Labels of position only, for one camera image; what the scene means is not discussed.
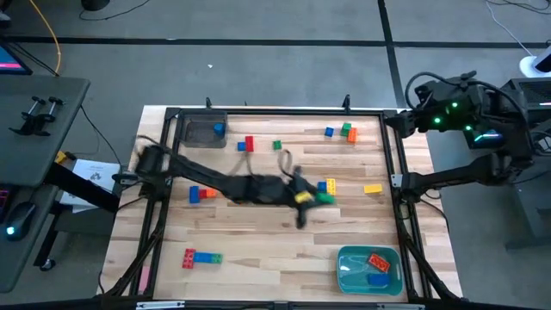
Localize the black computer case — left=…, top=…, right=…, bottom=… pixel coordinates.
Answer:
left=462, top=77, right=551, bottom=150

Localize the white cable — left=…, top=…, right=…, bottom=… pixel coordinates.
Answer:
left=485, top=0, right=535, bottom=57

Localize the grey desk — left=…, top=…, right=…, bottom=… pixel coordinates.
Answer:
left=0, top=75, right=92, bottom=295

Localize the teal plastic bin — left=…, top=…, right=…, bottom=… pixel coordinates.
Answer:
left=335, top=245, right=405, bottom=297

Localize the silver metal plate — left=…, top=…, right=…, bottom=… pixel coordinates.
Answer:
left=376, top=303, right=425, bottom=310
left=135, top=300, right=186, bottom=310

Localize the computer monitor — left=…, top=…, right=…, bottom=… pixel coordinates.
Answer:
left=0, top=41, right=34, bottom=77

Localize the black computer mouse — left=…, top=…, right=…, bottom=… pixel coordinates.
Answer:
left=4, top=201, right=38, bottom=242

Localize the orange-red brick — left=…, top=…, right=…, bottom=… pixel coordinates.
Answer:
left=366, top=252, right=392, bottom=274

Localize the yellow cable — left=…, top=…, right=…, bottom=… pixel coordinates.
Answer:
left=28, top=0, right=63, bottom=78

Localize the pink sticky note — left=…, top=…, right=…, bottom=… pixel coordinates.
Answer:
left=137, top=264, right=152, bottom=295

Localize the black screw clamp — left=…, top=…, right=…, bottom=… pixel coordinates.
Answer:
left=8, top=96, right=65, bottom=138

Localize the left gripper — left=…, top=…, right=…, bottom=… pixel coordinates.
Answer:
left=282, top=164, right=322, bottom=230

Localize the grey equipment stand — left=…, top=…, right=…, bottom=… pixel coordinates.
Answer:
left=503, top=141, right=551, bottom=251

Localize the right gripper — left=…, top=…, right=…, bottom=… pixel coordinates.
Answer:
left=396, top=81, right=449, bottom=139

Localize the white paper sheet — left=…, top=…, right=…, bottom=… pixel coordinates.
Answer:
left=59, top=158, right=122, bottom=213

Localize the white tower fan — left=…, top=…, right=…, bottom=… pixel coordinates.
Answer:
left=518, top=40, right=551, bottom=79

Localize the grey translucent bin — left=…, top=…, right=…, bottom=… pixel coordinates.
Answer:
left=179, top=109, right=229, bottom=150

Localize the black floor cable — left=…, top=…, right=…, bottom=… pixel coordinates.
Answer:
left=78, top=0, right=152, bottom=22

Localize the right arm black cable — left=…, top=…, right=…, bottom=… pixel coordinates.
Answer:
left=404, top=71, right=479, bottom=111

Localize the black round base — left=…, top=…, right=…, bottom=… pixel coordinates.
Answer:
left=80, top=0, right=111, bottom=12

